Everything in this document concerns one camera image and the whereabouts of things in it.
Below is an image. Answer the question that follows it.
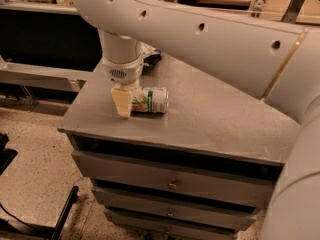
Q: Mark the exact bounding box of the blue white snack bag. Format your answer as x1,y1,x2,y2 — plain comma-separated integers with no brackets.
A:
141,43,162,68

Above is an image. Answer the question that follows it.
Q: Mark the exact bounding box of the bottom grey drawer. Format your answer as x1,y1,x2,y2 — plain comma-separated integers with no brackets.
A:
104,209,235,240

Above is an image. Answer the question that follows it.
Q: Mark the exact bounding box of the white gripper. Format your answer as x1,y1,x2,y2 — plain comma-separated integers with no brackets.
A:
102,56,144,118

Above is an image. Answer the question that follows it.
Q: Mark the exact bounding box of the white green 7up can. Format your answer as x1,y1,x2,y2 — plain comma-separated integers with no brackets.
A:
132,86,169,113

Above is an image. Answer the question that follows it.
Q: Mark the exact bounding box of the top grey drawer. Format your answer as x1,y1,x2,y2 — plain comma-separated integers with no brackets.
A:
72,150,273,208

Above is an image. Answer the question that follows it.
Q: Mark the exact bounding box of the black chair leg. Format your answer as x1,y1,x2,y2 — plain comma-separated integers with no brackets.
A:
50,186,79,240

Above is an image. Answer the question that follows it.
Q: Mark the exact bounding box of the grey metal rail shelf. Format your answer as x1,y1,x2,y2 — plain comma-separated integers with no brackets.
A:
0,63,91,92

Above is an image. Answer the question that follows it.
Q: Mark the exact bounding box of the middle grey drawer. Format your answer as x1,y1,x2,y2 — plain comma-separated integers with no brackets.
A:
92,186,257,231

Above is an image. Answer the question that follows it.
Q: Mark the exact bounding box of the grey drawer cabinet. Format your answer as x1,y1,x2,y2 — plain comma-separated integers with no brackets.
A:
57,52,303,240

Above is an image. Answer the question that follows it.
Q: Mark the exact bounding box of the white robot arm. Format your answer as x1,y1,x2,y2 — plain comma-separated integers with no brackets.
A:
73,0,320,240

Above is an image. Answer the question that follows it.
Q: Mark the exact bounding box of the grey drawer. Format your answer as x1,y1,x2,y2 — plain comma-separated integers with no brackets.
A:
72,150,273,208
92,186,257,231
104,209,235,240

